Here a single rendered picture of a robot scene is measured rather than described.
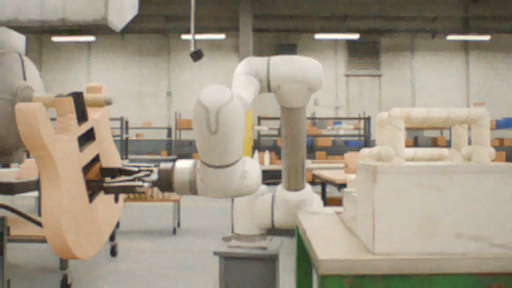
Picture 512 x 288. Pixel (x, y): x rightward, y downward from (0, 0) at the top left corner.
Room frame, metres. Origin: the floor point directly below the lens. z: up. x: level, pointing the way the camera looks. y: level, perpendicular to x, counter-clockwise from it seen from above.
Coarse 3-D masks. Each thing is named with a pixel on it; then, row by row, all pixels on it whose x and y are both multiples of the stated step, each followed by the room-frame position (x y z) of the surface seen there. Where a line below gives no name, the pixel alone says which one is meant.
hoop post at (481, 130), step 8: (480, 120) 0.67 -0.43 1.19; (488, 120) 0.67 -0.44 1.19; (472, 128) 0.69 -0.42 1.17; (480, 128) 0.67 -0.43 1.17; (488, 128) 0.67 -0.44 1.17; (472, 136) 0.69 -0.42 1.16; (480, 136) 0.67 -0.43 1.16; (488, 136) 0.67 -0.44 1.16; (472, 144) 0.69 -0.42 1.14; (480, 144) 0.67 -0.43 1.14; (488, 144) 0.67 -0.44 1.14; (472, 152) 0.69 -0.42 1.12; (480, 152) 0.67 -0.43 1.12; (472, 160) 0.69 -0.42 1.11; (480, 160) 0.67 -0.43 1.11; (488, 160) 0.67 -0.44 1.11
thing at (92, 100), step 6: (36, 96) 0.86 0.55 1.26; (42, 96) 0.86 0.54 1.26; (48, 96) 0.86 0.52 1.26; (90, 96) 0.86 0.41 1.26; (96, 96) 0.86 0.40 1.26; (102, 96) 0.86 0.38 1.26; (36, 102) 0.85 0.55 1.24; (42, 102) 0.85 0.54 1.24; (48, 102) 0.85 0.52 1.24; (90, 102) 0.85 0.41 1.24; (96, 102) 0.85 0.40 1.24; (102, 102) 0.85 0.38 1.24
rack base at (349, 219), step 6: (348, 198) 0.90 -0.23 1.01; (354, 198) 0.84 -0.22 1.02; (348, 204) 0.90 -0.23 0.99; (354, 204) 0.84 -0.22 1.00; (348, 210) 0.90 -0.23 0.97; (354, 210) 0.84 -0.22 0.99; (348, 216) 0.90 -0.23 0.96; (354, 216) 0.83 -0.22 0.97; (348, 222) 0.90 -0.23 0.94; (354, 222) 0.83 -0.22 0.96; (354, 228) 0.83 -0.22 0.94
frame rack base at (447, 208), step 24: (360, 168) 0.78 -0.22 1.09; (384, 168) 0.67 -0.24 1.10; (408, 168) 0.67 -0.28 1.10; (432, 168) 0.67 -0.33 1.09; (456, 168) 0.66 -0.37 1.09; (480, 168) 0.66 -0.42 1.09; (504, 168) 0.66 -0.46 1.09; (360, 192) 0.78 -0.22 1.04; (384, 192) 0.67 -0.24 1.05; (408, 192) 0.67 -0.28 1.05; (432, 192) 0.67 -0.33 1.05; (456, 192) 0.66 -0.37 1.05; (480, 192) 0.66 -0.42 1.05; (504, 192) 0.66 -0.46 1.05; (360, 216) 0.77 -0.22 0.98; (384, 216) 0.67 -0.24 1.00; (408, 216) 0.67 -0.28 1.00; (432, 216) 0.67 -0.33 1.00; (456, 216) 0.66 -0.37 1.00; (480, 216) 0.66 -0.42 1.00; (504, 216) 0.66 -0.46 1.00; (360, 240) 0.77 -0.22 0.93; (384, 240) 0.67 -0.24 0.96; (408, 240) 0.67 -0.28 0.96; (432, 240) 0.67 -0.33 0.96; (456, 240) 0.66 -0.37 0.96; (480, 240) 0.66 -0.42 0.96; (504, 240) 0.66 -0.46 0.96
